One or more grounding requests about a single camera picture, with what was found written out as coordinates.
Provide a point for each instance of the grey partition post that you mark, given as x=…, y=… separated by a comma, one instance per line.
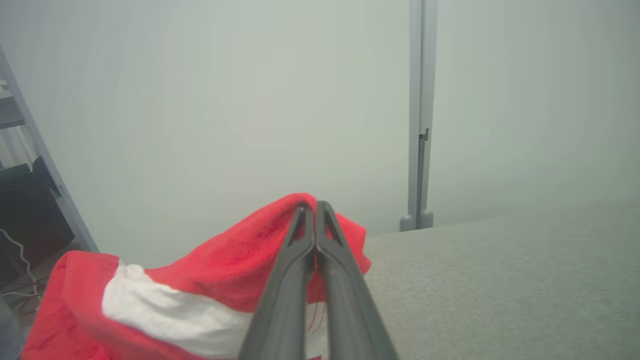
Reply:
x=422, y=100

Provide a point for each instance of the red shorts with white stripe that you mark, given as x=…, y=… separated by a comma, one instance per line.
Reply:
x=225, y=265

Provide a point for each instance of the grey slanted frame bar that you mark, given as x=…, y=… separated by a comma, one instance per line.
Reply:
x=45, y=160

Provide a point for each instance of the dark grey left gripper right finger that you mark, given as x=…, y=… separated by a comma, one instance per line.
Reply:
x=350, y=310

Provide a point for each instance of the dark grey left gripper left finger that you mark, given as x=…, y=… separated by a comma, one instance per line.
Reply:
x=280, y=300

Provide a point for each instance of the black cabinet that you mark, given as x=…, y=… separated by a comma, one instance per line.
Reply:
x=30, y=215

